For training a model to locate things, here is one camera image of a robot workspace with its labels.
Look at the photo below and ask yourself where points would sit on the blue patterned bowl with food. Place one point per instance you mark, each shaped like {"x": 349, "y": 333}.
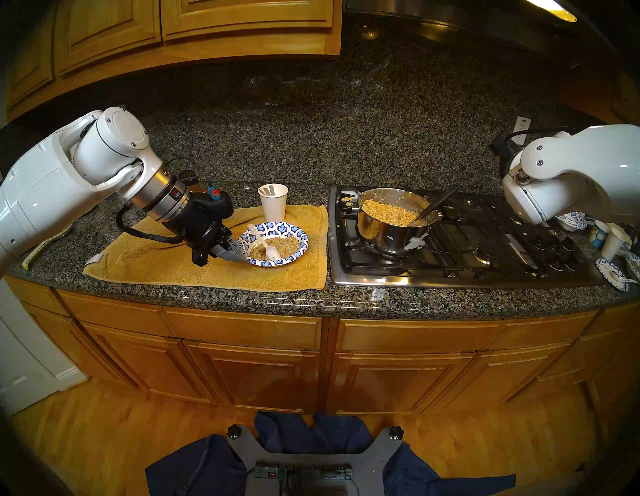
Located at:
{"x": 634, "y": 265}

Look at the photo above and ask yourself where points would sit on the wooden spoon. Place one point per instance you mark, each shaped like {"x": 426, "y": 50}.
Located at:
{"x": 42, "y": 247}

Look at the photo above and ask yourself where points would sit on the blue patterned paper bowl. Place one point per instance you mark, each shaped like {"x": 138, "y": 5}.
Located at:
{"x": 295, "y": 235}

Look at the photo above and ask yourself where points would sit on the wooden cabinets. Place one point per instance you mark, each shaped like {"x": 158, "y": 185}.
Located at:
{"x": 200, "y": 25}
{"x": 325, "y": 360}

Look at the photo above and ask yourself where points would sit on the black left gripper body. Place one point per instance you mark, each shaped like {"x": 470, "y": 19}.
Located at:
{"x": 200, "y": 230}

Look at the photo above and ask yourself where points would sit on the white wall outlet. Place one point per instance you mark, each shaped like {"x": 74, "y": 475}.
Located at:
{"x": 522, "y": 127}

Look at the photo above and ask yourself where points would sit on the grey power strip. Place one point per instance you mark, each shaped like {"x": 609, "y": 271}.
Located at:
{"x": 315, "y": 472}

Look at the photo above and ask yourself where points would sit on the stainless steel saucepan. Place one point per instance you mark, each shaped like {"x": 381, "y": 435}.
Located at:
{"x": 385, "y": 240}

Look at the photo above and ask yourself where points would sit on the stainless range hood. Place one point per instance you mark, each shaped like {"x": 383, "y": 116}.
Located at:
{"x": 450, "y": 20}

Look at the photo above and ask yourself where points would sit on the blue patterned paper plate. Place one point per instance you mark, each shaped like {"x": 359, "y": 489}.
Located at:
{"x": 607, "y": 270}

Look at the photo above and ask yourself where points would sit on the yellow terry towel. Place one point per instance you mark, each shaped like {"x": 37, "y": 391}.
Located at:
{"x": 150, "y": 260}

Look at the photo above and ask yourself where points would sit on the dark blue denim cloth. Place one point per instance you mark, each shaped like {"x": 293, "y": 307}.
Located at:
{"x": 200, "y": 470}

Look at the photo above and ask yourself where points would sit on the stainless gas cooktop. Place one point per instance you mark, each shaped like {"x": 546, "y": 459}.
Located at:
{"x": 500, "y": 260}

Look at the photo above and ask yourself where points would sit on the dark wooden corner cabinet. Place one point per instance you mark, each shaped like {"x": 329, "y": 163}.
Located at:
{"x": 595, "y": 95}

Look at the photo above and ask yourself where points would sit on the wooden lower cabinets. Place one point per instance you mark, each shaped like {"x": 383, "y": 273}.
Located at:
{"x": 325, "y": 360}

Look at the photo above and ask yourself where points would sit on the white paper cup with spoons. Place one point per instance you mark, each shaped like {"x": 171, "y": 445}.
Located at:
{"x": 273, "y": 207}

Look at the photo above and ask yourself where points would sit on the stack of blue patterned bowls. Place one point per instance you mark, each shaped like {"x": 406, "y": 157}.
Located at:
{"x": 572, "y": 221}

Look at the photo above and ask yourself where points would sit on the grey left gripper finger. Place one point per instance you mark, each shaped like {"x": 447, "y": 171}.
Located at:
{"x": 235, "y": 242}
{"x": 231, "y": 255}

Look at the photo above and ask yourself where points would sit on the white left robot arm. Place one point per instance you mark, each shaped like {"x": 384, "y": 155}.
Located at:
{"x": 75, "y": 170}

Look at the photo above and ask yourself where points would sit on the scooped oatmeal portion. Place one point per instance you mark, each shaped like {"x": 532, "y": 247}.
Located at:
{"x": 285, "y": 246}

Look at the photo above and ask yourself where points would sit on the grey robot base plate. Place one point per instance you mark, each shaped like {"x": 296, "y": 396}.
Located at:
{"x": 375, "y": 460}

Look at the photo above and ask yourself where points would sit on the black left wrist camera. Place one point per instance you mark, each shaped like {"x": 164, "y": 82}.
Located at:
{"x": 215, "y": 192}

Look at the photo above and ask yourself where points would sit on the oatmeal in saucepan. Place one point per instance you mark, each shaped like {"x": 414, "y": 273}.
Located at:
{"x": 387, "y": 212}

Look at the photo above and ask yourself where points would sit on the plain white paper cup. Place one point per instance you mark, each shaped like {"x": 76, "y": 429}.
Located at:
{"x": 614, "y": 245}

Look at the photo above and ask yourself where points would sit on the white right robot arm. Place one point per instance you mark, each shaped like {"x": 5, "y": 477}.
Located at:
{"x": 575, "y": 170}

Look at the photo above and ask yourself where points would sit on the white plastic spoon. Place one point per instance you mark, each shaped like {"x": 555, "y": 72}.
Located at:
{"x": 270, "y": 190}
{"x": 265, "y": 245}
{"x": 622, "y": 280}

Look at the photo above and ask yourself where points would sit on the small printed food tub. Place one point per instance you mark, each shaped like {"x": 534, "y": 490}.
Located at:
{"x": 599, "y": 235}

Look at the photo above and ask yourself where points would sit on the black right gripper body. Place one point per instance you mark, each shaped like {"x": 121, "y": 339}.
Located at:
{"x": 506, "y": 150}

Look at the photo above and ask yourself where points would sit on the wooden upper cabinets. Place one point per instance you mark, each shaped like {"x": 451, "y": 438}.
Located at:
{"x": 200, "y": 25}

